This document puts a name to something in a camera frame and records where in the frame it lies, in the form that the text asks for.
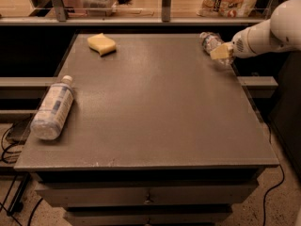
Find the black cable right floor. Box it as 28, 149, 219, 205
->
261, 125, 286, 226

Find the clear water bottle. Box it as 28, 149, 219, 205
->
199, 32, 234, 66

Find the black device on floor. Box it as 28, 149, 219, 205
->
6, 119, 30, 144

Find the blue label plastic bottle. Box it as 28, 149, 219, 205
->
30, 75, 74, 140

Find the clear plastic container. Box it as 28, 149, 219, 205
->
81, 0, 117, 17

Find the black cables left floor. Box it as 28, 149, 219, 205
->
0, 116, 45, 226

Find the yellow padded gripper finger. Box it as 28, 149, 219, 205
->
210, 42, 233, 60

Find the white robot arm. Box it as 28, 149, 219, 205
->
210, 0, 301, 59

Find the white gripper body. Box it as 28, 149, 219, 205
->
231, 24, 272, 58

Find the printed snack bag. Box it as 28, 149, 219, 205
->
197, 0, 257, 18

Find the grey metal shelf rail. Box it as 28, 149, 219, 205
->
0, 0, 301, 27

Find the yellow sponge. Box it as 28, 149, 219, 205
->
87, 33, 116, 57

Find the lower grey drawer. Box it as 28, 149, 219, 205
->
64, 206, 232, 226

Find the upper grey drawer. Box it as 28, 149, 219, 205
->
36, 180, 258, 208

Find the grey drawer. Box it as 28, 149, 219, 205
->
64, 206, 232, 226
36, 180, 258, 208

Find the grey drawer cabinet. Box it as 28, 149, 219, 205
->
16, 34, 278, 212

